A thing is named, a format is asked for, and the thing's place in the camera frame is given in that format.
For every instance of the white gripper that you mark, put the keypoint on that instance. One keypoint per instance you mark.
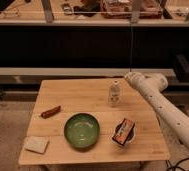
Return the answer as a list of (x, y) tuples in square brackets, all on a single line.
[(134, 78)]

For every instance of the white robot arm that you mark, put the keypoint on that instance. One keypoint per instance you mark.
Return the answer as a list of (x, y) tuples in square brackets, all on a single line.
[(150, 87)]

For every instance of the clear plastic bottle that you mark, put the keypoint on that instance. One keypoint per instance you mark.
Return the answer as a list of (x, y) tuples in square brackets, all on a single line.
[(114, 93)]

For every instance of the orange snack box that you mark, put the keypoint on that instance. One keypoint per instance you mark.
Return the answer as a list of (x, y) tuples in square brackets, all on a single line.
[(122, 134)]

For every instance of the wooden table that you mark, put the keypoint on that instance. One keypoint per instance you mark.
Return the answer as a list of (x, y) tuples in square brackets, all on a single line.
[(91, 96)]

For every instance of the red tray on shelf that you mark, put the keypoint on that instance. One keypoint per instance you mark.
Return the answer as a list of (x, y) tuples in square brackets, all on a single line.
[(123, 9)]

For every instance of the green bowl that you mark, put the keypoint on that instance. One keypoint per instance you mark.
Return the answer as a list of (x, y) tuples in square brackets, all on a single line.
[(82, 130)]

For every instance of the brown sausage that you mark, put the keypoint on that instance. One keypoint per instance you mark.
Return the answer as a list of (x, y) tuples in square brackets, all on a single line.
[(51, 112)]

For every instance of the metal shelf rack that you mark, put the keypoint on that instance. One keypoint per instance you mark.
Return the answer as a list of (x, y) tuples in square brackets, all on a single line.
[(42, 39)]

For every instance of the white sponge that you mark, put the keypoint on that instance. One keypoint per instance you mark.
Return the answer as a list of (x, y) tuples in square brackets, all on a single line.
[(36, 144)]

